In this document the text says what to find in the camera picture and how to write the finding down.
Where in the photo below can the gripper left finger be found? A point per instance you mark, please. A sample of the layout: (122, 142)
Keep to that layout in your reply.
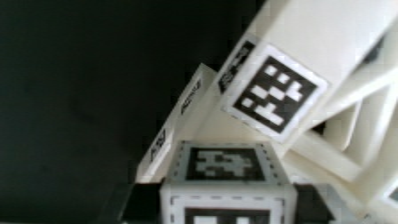
(133, 207)

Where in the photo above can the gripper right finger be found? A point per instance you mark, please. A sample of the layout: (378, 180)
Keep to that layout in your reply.
(323, 208)

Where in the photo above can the white chair back part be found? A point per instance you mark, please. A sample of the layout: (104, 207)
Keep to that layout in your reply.
(305, 94)

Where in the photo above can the white chair leg tagged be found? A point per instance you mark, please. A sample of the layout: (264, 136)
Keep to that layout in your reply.
(227, 186)

